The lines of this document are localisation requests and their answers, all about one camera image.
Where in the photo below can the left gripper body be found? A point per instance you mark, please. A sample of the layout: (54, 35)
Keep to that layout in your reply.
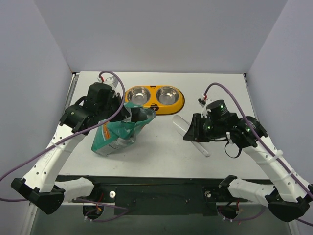
(124, 112)

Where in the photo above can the aluminium frame rail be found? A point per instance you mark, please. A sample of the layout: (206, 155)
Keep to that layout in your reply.
(80, 219)

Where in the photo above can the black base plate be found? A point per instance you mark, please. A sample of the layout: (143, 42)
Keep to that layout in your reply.
(158, 196)

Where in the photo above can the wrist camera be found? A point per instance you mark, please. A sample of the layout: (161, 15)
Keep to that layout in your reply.
(204, 101)
(111, 81)

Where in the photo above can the clear plastic scoop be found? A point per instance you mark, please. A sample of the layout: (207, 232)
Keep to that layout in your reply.
(182, 126)

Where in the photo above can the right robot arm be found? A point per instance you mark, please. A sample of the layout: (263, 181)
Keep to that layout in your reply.
(288, 196)

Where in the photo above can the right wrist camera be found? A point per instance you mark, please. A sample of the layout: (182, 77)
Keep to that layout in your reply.
(204, 101)

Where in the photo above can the green pet food bag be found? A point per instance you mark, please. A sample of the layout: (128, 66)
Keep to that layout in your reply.
(112, 137)

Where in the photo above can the yellow double bowl feeder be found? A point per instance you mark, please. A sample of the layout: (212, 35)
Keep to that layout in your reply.
(159, 108)

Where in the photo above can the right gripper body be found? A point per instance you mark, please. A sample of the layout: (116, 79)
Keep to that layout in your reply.
(195, 127)

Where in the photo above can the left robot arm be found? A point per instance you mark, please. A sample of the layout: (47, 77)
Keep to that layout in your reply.
(39, 184)

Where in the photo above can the left steel bowl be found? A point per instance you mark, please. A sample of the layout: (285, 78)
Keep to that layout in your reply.
(138, 95)

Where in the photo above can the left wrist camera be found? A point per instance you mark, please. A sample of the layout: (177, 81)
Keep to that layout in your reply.
(111, 81)

